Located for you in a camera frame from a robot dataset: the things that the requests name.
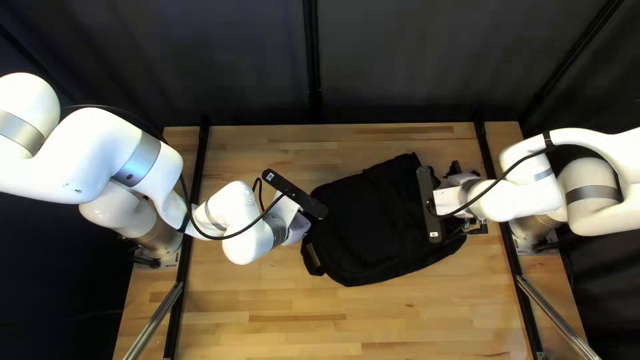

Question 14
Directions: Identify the black frame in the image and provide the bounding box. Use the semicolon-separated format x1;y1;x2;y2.
120;0;623;360

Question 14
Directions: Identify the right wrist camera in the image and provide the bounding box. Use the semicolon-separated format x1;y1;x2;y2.
416;166;443;244

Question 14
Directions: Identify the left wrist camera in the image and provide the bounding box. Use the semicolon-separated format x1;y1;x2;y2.
261;169;329;221

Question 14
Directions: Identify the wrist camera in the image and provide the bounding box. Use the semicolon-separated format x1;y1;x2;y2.
261;169;329;221
416;166;443;244

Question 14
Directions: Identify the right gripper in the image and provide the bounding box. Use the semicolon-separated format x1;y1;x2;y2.
432;160;490;237

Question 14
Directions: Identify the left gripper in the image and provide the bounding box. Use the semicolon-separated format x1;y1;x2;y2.
286;207;315;247

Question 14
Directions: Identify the black backpack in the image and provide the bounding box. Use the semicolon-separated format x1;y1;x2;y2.
300;152;468;288

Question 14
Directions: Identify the black cable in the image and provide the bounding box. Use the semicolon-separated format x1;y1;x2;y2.
177;172;288;242
426;131;558;218

